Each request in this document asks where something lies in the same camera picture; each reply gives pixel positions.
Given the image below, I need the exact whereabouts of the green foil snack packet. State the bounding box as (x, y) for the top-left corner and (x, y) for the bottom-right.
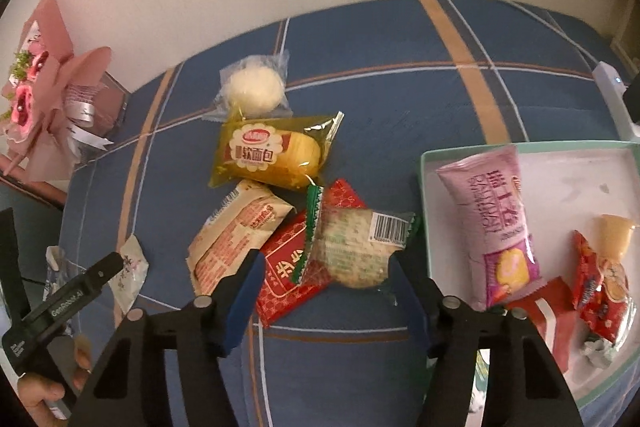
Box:
(580, 336), (617, 369)

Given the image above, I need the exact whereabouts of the red white wafer packet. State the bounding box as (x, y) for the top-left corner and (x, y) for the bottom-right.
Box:
(506, 277), (578, 374)

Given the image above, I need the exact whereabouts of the red shiny snack packet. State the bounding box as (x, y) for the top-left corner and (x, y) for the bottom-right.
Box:
(572, 230), (634, 345)

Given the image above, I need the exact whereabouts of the pink swiss roll packet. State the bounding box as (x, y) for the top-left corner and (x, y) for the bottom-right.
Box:
(436, 145), (541, 310)

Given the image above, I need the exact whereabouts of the red patterned pastry packet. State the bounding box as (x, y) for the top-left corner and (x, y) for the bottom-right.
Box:
(256, 179), (372, 327)

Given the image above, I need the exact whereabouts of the yellow pudding jelly cup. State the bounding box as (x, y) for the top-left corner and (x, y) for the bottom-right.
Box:
(597, 215), (637, 262)

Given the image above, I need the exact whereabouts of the beige sandwich cracker packet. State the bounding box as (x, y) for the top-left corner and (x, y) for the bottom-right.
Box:
(186, 180), (294, 296)

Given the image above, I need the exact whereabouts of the clear green-edged rice cracker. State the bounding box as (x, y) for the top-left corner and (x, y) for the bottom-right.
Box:
(292, 185), (420, 289)

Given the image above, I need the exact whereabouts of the yellow soft bread packet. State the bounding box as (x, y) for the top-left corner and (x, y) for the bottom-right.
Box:
(209, 112), (344, 191)

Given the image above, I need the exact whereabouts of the white round bun packet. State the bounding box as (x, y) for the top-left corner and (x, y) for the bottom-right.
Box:
(202, 51), (293, 122)

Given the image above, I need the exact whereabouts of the person's left hand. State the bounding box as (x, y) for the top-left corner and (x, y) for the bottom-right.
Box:
(17, 334), (92, 427)

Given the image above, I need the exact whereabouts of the crumpled patterned wrapper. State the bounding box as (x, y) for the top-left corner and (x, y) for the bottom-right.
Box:
(42, 246), (75, 301)

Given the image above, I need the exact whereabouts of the small white floral sachet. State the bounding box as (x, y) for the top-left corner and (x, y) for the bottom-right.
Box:
(108, 235), (149, 314)

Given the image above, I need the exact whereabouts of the teal shallow cardboard tray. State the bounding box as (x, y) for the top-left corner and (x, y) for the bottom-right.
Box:
(418, 138), (640, 410)

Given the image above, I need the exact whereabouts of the pink flower bouquet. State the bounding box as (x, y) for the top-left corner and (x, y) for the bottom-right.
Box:
(1, 0), (129, 182)

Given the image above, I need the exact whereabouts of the white power strip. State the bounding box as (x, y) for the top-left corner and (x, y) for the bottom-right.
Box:
(592, 62), (639, 143)

